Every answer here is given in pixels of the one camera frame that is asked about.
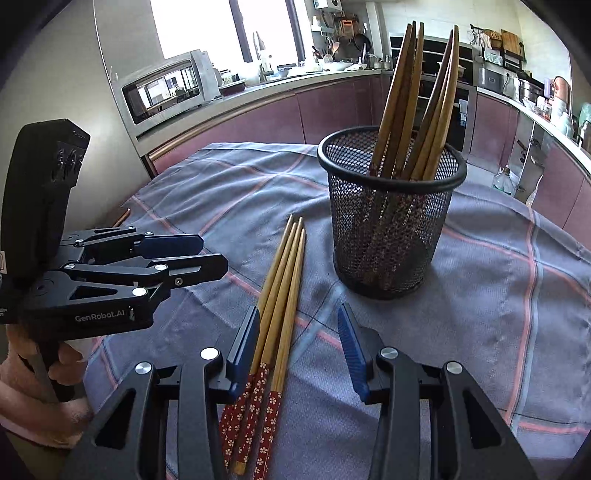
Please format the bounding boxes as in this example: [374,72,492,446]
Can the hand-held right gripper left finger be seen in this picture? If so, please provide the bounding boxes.
[60,305,260,480]

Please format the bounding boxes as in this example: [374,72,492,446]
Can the black mesh utensil holder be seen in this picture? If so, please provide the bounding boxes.
[318,126,468,299]

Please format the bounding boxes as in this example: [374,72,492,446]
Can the grey refrigerator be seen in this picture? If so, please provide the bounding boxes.
[0,0,153,250]

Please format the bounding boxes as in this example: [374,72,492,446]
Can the white microwave oven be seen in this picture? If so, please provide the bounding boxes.
[121,49,221,139]

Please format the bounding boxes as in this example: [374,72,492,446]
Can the pink thermos jug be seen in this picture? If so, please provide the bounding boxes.
[551,76,571,112]

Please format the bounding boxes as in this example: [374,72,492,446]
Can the grey checked tablecloth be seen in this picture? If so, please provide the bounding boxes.
[83,142,591,480]

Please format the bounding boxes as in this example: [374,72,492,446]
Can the cooking oil bottle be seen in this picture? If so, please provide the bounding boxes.
[492,165,517,195]

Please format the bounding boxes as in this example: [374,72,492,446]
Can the steel steamer pot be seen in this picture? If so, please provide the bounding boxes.
[517,78,543,104]

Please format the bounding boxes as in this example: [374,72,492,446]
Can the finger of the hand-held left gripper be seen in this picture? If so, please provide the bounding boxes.
[60,226,204,265]
[39,253,229,309]

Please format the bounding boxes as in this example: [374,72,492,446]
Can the person's left hand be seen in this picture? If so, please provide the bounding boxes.
[9,325,88,391]

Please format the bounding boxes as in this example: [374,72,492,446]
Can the black wall storage rack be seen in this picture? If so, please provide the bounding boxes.
[471,25,527,70]

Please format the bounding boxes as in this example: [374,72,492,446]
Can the pink base cabinets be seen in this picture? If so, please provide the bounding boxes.
[466,88,591,232]
[134,69,393,176]

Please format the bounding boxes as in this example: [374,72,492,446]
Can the black integrated stove oven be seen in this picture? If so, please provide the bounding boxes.
[388,32,478,153]

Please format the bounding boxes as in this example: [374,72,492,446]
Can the wooden cutting board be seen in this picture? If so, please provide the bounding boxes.
[501,29,522,58]

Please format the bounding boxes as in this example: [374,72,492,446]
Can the kitchen window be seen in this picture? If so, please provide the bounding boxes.
[150,0,319,65]

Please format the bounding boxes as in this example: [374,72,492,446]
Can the green fan in plastic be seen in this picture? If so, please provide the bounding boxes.
[577,102,591,153]

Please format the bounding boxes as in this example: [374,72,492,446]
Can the steel kitchen faucet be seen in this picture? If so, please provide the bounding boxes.
[252,31,269,81]

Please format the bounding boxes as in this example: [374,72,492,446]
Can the chopstick with red patterned handle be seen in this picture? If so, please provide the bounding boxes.
[253,228,307,480]
[219,215,295,446]
[228,223,298,462]
[231,217,304,476]

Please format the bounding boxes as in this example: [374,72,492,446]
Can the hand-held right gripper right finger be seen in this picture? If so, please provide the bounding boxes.
[337,302,539,480]

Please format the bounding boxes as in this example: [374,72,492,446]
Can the bundle of wooden chopsticks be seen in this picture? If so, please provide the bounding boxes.
[360,21,461,284]

